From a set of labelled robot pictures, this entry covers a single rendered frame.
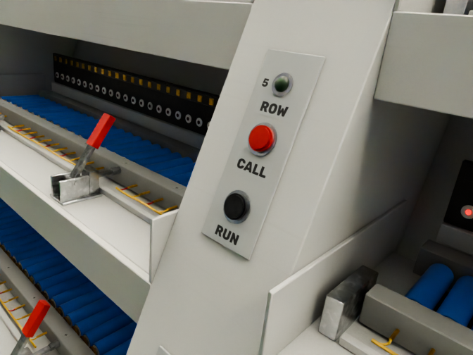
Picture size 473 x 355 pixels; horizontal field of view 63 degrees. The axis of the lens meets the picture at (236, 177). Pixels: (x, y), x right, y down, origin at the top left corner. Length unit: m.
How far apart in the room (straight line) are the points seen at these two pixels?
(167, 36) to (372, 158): 0.19
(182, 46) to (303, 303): 0.21
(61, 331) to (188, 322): 0.26
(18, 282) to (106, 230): 0.26
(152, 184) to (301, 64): 0.21
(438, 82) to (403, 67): 0.02
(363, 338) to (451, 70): 0.16
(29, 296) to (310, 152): 0.43
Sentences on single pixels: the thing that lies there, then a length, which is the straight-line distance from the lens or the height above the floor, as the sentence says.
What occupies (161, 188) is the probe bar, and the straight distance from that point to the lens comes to 0.38.
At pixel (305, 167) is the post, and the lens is 0.22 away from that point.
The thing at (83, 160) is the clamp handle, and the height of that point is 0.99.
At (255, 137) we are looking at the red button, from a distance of 0.23.
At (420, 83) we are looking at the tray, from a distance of 0.22.
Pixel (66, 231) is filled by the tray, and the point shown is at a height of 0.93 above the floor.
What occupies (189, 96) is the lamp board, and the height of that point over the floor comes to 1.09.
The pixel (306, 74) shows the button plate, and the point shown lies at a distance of 0.23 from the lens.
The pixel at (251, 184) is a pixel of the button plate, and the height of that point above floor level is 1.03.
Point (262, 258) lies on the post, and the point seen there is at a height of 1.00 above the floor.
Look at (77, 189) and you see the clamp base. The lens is 0.40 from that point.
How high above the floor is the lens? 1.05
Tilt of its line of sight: 3 degrees down
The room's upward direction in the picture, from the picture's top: 20 degrees clockwise
